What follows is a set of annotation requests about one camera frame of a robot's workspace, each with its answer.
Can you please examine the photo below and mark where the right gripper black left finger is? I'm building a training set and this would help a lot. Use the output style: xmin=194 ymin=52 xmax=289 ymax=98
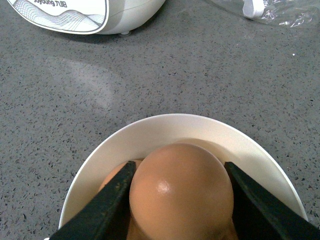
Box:
xmin=49 ymin=161 xmax=137 ymax=240

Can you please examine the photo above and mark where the white Joyoung cooker appliance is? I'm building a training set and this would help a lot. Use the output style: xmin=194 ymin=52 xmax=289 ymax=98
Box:
xmin=8 ymin=0 xmax=165 ymax=35

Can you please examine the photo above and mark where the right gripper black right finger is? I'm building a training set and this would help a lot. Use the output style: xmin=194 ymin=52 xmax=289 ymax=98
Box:
xmin=224 ymin=162 xmax=320 ymax=240

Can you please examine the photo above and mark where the clear plastic bag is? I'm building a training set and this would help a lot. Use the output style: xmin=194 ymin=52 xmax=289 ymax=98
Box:
xmin=211 ymin=0 xmax=320 ymax=29

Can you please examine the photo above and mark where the brown egg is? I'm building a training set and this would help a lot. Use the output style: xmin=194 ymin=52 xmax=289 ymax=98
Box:
xmin=128 ymin=143 xmax=234 ymax=240
xmin=98 ymin=158 xmax=143 ymax=192

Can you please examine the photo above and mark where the white ceramic bowl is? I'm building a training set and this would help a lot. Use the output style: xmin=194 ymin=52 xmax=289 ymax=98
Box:
xmin=59 ymin=113 xmax=307 ymax=226

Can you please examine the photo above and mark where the white power cable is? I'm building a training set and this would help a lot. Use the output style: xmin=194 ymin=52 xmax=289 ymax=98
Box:
xmin=241 ymin=0 xmax=268 ymax=20

